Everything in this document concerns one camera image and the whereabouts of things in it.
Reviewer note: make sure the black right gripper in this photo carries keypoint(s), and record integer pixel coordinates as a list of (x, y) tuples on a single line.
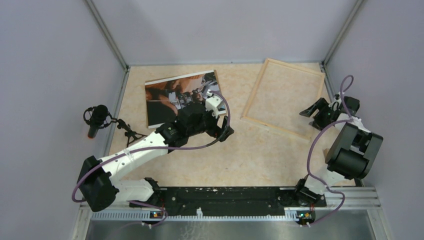
[(321, 103)]

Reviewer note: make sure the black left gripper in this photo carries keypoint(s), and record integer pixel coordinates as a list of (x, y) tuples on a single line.
[(213, 132)]

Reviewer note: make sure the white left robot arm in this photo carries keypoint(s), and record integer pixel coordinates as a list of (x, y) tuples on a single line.
[(100, 184)]

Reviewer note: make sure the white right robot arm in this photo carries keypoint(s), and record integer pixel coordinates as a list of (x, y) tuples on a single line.
[(351, 155)]

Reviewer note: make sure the printed photo on board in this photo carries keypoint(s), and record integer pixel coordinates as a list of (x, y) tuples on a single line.
[(166, 96)]

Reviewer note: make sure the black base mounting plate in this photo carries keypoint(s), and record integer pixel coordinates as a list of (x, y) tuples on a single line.
[(233, 201)]

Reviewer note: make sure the black microphone on stand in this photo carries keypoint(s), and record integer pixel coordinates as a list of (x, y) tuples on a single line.
[(98, 117)]

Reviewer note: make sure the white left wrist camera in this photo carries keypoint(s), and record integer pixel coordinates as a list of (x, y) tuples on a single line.
[(212, 105)]

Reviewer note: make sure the aluminium front rail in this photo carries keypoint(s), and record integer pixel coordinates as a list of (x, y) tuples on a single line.
[(344, 212)]

